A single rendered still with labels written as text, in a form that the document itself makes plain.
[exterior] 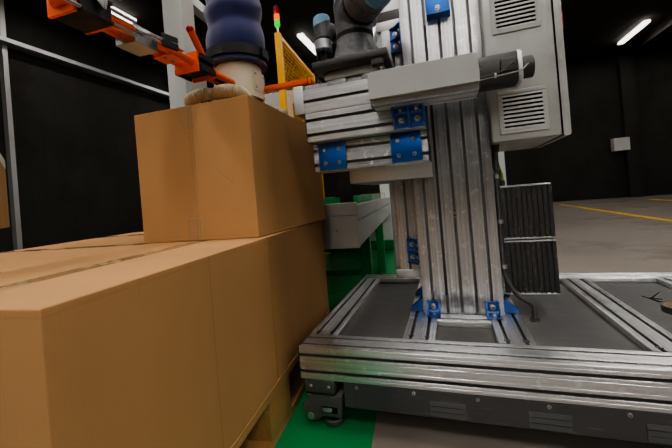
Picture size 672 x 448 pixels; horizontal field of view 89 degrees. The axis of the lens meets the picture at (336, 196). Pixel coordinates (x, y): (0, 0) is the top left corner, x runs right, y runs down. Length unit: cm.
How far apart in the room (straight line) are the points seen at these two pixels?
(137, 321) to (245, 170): 52
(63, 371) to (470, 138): 109
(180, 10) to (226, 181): 219
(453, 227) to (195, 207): 80
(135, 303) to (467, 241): 93
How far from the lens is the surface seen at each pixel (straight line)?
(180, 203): 112
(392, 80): 91
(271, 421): 107
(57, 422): 55
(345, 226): 158
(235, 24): 138
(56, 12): 96
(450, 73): 90
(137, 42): 101
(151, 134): 120
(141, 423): 65
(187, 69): 117
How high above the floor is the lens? 64
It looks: level
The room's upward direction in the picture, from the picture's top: 5 degrees counter-clockwise
